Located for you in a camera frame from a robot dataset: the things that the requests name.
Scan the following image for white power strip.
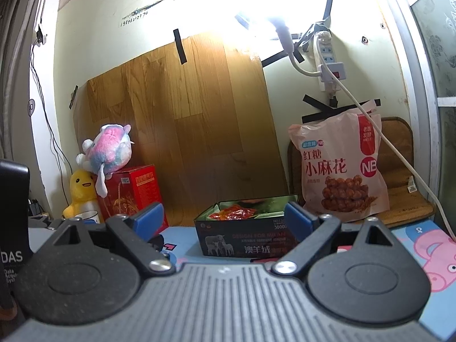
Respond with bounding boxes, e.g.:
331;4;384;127
313;30;347;94

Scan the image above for white mug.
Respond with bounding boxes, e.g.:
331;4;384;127
73;212;101;224

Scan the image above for white power cable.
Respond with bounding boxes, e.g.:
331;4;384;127
333;75;456;243

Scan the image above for wood pattern panel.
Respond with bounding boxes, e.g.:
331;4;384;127
72;31;290;228

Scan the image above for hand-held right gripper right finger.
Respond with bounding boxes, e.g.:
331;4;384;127
272;201;394;276

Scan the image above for black wall cable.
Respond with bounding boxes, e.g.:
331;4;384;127
29;23;65;207

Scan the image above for yellow plush toy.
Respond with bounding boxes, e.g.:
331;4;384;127
63;169;105;221

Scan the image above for pink blue plush toy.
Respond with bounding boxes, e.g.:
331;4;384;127
76;123;133;199

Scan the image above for white gooseneck lamp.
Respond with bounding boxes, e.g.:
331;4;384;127
233;7;323;78

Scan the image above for red snack packet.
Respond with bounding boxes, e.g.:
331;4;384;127
208;205;258;221

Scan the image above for blue printed blanket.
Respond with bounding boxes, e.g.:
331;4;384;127
157;219;456;342

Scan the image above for dark cardboard box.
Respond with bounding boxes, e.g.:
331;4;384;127
194;194;304;259

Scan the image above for black tape strip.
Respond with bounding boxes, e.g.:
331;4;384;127
261;47;306;68
173;28;189;66
301;93;382;124
321;0;334;30

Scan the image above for large pink white snack bag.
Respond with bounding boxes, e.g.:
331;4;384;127
288;100;391;223

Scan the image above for frosted patterned window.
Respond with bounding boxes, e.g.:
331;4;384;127
391;0;456;229

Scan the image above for red gift box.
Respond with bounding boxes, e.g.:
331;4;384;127
96;165;169;234

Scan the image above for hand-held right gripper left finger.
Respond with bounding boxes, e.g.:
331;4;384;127
53;202;176;276

